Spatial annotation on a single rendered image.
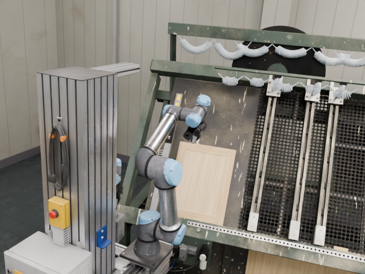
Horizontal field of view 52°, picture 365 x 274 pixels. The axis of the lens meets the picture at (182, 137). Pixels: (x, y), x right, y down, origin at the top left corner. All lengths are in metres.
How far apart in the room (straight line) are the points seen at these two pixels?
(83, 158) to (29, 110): 4.40
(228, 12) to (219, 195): 2.64
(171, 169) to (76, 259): 0.59
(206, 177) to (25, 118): 3.76
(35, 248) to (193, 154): 1.40
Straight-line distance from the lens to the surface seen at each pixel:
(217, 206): 2.75
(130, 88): 5.50
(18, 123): 5.93
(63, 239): 1.88
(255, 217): 2.68
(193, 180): 2.80
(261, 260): 3.04
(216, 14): 4.82
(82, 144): 1.63
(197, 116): 1.95
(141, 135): 2.95
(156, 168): 1.71
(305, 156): 2.78
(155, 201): 2.81
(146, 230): 2.04
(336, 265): 2.74
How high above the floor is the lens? 2.33
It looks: 19 degrees down
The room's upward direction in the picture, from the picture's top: 4 degrees clockwise
